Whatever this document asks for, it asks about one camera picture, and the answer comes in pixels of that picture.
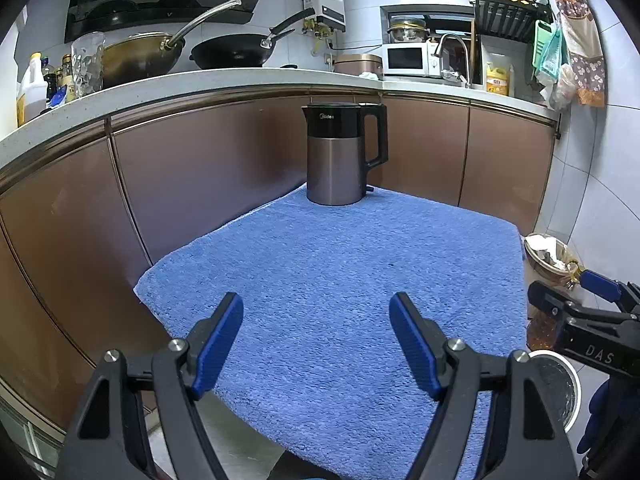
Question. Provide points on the green cutting board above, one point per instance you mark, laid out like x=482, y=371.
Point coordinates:
x=547, y=52

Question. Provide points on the brown black electric kettle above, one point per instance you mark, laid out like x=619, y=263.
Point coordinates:
x=335, y=160

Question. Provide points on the white round trash bin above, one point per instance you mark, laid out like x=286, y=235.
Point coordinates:
x=560, y=385

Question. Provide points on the black wok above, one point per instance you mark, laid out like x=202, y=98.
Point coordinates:
x=230, y=52

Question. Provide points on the brown rice cooker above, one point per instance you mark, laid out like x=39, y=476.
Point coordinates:
x=357, y=65

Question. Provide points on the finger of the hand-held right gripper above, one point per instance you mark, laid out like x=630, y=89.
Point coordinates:
x=600, y=282
x=547, y=300

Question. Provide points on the hanging plastic bag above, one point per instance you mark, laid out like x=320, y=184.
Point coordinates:
x=562, y=90

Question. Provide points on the white oil jug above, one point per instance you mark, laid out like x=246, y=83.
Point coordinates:
x=32, y=92

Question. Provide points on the black dish rack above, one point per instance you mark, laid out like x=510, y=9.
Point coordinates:
x=510, y=17

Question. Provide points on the blue towel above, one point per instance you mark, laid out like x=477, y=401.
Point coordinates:
x=325, y=285

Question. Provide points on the white microwave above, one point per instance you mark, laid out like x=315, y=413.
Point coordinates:
x=407, y=60

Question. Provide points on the person's right hand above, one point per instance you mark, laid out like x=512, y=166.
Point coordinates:
x=600, y=410

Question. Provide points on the white water heater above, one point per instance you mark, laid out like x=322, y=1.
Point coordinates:
x=325, y=0

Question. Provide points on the brown wooden board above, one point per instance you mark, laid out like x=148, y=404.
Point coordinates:
x=475, y=50

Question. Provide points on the white cloth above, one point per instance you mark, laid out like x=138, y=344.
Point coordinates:
x=368, y=75

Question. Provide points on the floral apron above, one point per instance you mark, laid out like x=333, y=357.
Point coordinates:
x=582, y=35

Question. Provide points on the yellow detergent bottle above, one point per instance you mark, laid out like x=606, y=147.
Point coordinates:
x=497, y=80

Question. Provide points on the blue white packet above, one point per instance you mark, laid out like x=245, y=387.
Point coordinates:
x=59, y=95

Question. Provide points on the golden wok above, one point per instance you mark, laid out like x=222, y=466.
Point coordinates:
x=135, y=60

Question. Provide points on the dark sauce bottle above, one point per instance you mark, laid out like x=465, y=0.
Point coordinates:
x=65, y=77

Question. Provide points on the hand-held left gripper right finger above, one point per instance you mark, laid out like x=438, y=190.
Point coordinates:
x=415, y=347

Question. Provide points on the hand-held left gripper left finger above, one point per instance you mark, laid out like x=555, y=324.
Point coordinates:
x=217, y=347

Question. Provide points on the steel faucet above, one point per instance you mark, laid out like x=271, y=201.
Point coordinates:
x=462, y=45

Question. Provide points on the black glass range hood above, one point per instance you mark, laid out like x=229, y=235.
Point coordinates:
x=165, y=0

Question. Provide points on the stacked steel pots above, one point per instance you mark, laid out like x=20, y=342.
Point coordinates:
x=407, y=30

